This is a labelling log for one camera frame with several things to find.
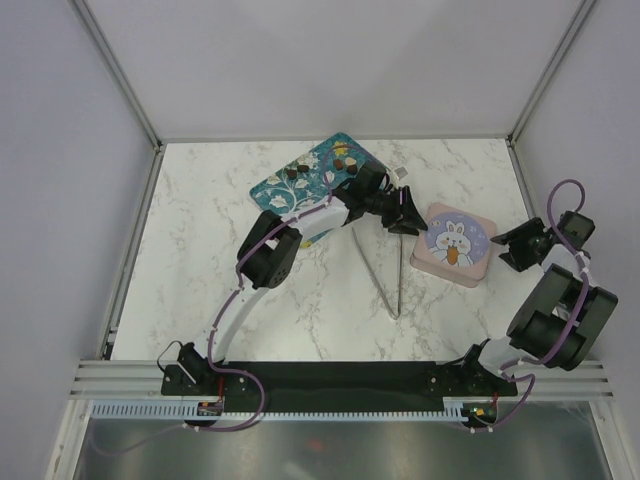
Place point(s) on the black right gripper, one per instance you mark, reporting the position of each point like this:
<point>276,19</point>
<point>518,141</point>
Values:
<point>515,239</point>

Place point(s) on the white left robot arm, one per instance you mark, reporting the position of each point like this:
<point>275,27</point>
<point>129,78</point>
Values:
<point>267,255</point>

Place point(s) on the aluminium frame post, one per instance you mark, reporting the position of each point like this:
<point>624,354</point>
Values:
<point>568,39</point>
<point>99,40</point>

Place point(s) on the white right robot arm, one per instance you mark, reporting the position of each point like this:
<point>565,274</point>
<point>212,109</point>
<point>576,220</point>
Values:
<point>564,314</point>

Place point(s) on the metal tongs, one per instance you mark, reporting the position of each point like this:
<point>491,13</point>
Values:
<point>382,253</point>

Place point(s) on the white slotted cable duct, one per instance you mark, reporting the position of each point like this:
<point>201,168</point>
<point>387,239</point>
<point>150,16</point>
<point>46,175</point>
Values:
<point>191,410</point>

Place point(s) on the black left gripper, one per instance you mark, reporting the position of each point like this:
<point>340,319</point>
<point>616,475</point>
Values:
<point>406,213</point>

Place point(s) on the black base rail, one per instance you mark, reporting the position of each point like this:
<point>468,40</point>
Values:
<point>341,386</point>

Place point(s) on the aluminium frame post right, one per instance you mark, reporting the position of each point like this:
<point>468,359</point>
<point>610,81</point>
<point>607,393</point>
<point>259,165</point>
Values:
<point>568,39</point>

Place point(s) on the teal floral tray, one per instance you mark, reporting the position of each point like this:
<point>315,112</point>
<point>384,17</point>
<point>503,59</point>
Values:
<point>283,195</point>

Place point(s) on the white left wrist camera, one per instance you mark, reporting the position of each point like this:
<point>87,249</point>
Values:
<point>401,172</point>

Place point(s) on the pink chocolate box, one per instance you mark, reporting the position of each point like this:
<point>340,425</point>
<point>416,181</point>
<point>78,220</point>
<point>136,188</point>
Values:
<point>464,272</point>

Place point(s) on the aluminium frame post left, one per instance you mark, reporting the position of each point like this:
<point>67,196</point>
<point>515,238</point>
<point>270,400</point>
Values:
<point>99,40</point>

